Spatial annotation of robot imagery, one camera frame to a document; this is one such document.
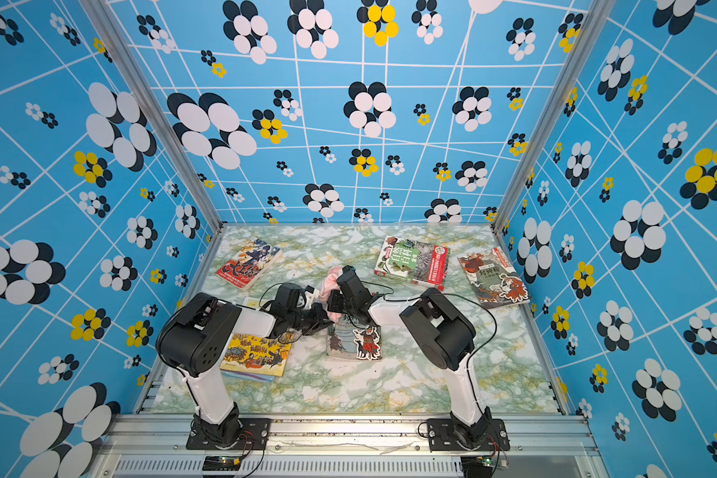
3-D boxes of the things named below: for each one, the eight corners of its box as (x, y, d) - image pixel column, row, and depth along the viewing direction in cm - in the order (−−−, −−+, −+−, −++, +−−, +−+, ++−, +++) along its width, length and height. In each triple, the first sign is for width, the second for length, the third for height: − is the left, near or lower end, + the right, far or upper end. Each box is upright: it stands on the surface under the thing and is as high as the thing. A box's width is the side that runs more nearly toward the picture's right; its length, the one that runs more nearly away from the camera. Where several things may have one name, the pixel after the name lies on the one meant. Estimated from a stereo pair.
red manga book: (219, 276, 107) (217, 272, 105) (259, 240, 118) (257, 236, 116) (244, 291, 103) (242, 287, 101) (282, 252, 114) (281, 249, 112)
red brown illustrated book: (482, 309, 98) (484, 306, 96) (456, 256, 112) (457, 253, 110) (530, 300, 100) (533, 297, 98) (498, 250, 114) (500, 246, 112)
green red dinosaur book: (373, 274, 107) (374, 268, 105) (385, 240, 118) (385, 235, 115) (443, 290, 103) (445, 285, 100) (448, 253, 113) (450, 248, 111)
